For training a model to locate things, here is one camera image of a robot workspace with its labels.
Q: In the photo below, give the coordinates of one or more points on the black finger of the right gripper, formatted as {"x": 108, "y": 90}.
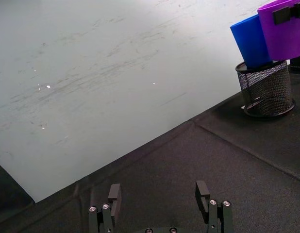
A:
{"x": 284, "y": 15}

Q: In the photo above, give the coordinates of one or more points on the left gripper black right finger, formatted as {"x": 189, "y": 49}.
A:
{"x": 201, "y": 191}

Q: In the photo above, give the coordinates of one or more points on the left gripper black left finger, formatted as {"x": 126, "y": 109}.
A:
{"x": 114, "y": 194}

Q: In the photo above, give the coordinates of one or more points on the purple sheet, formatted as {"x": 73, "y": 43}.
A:
{"x": 281, "y": 34}

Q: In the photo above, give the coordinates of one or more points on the black table cloth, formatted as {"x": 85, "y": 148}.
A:
{"x": 213, "y": 170}

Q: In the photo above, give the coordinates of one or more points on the blue rolled sheet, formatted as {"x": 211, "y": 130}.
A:
{"x": 249, "y": 43}

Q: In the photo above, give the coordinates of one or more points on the black mesh pen cup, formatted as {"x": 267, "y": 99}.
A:
{"x": 266, "y": 92}

